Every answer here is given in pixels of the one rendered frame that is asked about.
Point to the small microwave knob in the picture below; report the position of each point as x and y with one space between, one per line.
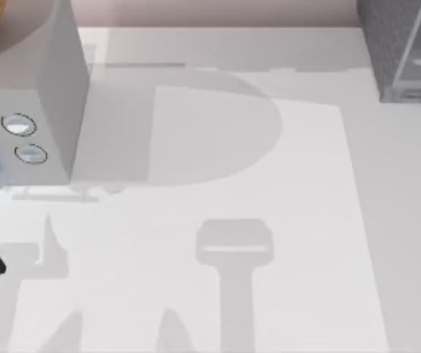
31 153

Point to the large microwave knob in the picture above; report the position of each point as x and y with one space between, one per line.
18 124

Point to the pale microwave oven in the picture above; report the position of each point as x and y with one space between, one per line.
30 73

